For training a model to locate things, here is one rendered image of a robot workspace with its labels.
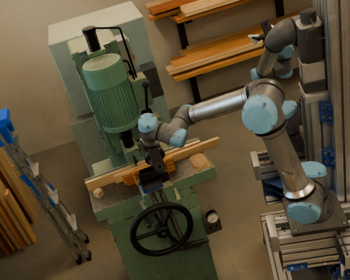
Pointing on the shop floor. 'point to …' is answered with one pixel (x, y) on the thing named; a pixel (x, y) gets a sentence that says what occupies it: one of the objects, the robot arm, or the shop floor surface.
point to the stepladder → (3, 121)
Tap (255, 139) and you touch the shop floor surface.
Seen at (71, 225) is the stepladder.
